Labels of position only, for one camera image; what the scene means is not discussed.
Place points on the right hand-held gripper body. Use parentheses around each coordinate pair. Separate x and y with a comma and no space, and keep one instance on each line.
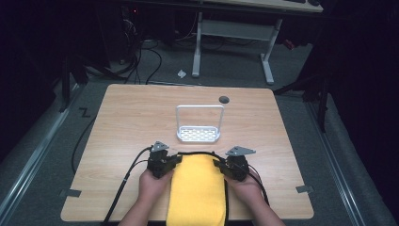
(236,168)

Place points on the person's left hand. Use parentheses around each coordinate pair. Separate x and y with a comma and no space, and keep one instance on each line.
(153,188)

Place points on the black table grommet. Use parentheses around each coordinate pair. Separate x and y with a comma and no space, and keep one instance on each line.
(223,100)

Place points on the person's right hand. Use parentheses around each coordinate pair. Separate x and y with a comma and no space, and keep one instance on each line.
(247,191)

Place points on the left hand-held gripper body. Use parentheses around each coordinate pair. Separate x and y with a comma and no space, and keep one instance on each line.
(158,163)

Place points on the metal floor rail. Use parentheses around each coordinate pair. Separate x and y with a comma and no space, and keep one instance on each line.
(34,160)
(337,169)

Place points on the white-framed desk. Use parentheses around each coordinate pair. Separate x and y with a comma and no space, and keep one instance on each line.
(235,29)

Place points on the yellow cloth with black trim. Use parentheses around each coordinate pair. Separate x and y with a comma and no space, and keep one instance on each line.
(196,188)

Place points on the small red object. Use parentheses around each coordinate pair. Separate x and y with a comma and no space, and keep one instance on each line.
(289,44)

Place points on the black metal stand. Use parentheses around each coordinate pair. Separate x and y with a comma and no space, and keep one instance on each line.
(321,103)
(66,88)

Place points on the black keyboard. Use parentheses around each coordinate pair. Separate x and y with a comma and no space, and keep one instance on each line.
(295,1)

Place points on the white paper scrap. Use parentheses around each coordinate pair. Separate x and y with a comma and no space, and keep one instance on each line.
(181,74)

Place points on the grey tape piece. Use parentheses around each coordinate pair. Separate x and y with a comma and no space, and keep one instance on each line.
(305,189)
(71,193)

